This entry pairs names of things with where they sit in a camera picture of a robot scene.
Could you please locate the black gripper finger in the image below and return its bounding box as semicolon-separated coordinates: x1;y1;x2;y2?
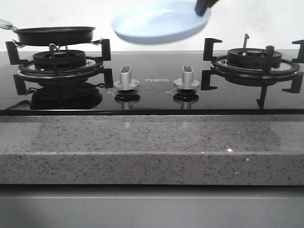
194;0;218;16

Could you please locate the light blue plate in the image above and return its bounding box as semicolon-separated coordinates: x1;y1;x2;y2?
111;0;211;44

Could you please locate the right black gas burner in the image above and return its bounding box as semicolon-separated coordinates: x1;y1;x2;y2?
227;48;269;69

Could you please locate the black gas burner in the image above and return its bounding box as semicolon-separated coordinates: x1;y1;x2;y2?
227;48;269;69
33;50;86;70

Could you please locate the right silver stove knob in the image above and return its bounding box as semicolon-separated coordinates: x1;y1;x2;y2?
173;65;200;90

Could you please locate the silver stove knob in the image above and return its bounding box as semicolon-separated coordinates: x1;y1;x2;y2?
173;65;200;90
114;66;140;91

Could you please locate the black glass gas cooktop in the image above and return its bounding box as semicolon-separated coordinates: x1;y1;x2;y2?
0;52;304;116

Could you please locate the right black pan support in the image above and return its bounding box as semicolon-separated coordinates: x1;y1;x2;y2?
201;34;304;89

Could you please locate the black pan support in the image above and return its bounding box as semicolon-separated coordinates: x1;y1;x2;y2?
6;39;111;79
201;34;304;89

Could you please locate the left silver stove knob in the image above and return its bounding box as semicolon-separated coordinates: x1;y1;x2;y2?
114;66;140;91

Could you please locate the left black pan support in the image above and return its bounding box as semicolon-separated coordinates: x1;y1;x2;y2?
6;39;111;79

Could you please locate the left black gas burner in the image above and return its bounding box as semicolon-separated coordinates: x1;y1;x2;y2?
33;50;86;70

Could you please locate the black frying pan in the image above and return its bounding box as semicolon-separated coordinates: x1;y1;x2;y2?
0;19;95;46

